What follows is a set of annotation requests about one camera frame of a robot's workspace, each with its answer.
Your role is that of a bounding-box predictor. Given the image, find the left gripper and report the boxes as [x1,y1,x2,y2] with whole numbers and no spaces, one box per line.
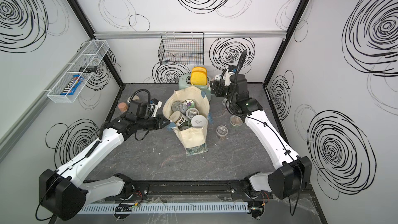
[137,114,171,131]

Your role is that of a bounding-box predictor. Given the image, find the white lid dark jar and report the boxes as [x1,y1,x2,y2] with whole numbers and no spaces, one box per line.
[170,111,191,128]

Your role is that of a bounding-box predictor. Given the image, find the small clear lid jar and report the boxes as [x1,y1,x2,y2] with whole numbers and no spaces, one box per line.
[185,107,200,120]

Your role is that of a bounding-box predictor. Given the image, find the brown seed clear jar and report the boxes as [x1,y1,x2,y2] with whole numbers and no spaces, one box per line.
[230,115,243,128]

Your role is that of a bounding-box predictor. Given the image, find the beige canvas tote bag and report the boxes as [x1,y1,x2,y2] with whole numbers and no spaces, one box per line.
[163,86,210,156]

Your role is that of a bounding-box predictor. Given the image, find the clear lid seed jar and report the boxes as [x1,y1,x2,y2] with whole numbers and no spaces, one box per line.
[216,125,229,140]

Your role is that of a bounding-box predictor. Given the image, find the purple label clear jar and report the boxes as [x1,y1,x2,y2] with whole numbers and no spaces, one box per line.
[222,99,229,110]

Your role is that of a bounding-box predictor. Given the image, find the green label lid jar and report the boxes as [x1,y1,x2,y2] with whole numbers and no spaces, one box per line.
[214,73,230,84]

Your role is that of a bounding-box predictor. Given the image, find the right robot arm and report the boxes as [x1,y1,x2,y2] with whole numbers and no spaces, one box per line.
[209,71,313,199]

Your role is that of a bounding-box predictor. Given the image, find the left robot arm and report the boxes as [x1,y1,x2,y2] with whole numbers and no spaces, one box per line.
[39,113,170,221]

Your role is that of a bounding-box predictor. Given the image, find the silver top can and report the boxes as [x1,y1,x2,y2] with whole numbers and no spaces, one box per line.
[172,101,188,114]

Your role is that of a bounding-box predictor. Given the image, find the small white lid jar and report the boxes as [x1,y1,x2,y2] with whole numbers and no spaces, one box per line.
[183,99,196,109]

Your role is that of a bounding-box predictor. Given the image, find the white lid glass jar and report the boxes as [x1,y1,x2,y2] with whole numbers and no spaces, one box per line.
[191,115,207,128]

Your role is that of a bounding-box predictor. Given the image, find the beige lid jar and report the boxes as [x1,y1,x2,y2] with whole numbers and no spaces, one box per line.
[127,95,140,104]

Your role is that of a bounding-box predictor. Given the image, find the front yellow bread slice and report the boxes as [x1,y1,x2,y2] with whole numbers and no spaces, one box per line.
[190,71,207,86]

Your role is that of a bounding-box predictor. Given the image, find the yellow bread slice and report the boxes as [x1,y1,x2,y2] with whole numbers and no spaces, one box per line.
[190,71,207,86]
[192,66,207,73]

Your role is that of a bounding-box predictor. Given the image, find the pink lid jar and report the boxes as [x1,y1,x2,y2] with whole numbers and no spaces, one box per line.
[118,102,129,113]

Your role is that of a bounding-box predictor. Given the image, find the rear yellow bread slice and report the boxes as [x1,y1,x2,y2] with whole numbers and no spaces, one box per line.
[192,66,207,73]

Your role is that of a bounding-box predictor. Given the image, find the mint green toaster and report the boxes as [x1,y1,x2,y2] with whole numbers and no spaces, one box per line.
[178,74,211,101]

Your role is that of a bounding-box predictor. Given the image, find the black small box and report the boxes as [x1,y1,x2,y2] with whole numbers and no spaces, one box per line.
[79,65,97,73]

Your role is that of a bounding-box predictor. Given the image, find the blue candy packet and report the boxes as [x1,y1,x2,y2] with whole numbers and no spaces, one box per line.
[60,75,84,96]

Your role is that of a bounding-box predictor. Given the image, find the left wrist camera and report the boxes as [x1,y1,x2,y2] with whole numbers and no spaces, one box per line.
[148,99,162,117]

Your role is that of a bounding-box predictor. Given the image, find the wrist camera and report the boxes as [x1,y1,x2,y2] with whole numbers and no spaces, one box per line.
[148,99,162,117]
[223,72,235,87]

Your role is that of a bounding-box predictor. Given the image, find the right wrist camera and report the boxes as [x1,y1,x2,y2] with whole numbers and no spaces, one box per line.
[223,72,235,87]

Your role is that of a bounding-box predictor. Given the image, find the black wire basket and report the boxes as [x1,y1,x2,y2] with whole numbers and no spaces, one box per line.
[158,32,205,65]

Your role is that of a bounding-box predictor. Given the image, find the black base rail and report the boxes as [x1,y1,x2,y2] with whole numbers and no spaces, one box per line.
[83,178,315,201]

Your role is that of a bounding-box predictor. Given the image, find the white wire shelf basket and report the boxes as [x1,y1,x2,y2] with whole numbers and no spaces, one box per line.
[47,40,109,103]

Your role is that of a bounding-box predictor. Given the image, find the white slotted cable duct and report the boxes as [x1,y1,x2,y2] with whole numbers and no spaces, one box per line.
[79,202,249,215]

